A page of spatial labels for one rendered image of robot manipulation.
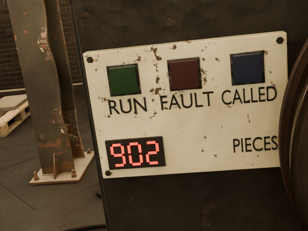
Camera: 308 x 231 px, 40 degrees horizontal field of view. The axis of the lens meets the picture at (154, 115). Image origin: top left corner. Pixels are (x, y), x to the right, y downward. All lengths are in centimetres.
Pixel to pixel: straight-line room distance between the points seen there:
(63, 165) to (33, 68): 77
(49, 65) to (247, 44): 269
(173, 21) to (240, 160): 21
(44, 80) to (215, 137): 269
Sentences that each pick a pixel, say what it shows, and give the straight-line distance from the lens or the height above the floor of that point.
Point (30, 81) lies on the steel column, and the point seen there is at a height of 77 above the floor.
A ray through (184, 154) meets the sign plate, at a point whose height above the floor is 109.
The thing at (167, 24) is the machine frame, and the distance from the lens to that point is 57.
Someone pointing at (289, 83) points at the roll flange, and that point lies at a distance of 50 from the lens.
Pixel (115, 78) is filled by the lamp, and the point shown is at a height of 120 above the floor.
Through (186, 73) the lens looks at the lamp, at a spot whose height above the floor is 120.
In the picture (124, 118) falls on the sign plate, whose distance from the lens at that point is 58.
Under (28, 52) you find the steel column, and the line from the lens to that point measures 321.
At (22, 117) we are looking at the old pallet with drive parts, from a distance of 525.
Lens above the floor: 131
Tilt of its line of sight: 16 degrees down
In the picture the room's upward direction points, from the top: 7 degrees counter-clockwise
